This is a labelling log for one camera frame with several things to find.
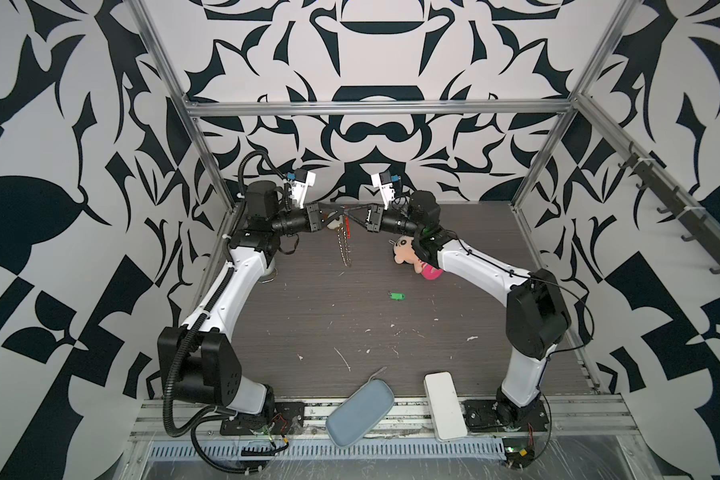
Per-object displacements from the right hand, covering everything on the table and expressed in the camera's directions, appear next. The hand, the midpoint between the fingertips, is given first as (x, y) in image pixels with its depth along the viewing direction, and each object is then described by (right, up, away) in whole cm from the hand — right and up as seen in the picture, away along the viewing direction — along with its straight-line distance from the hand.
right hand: (347, 212), depth 72 cm
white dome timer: (-26, -19, +26) cm, 42 cm away
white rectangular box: (+23, -46, 0) cm, 52 cm away
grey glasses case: (+3, -48, +1) cm, 48 cm away
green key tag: (+15, -25, +23) cm, 37 cm away
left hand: (-1, +2, 0) cm, 2 cm away
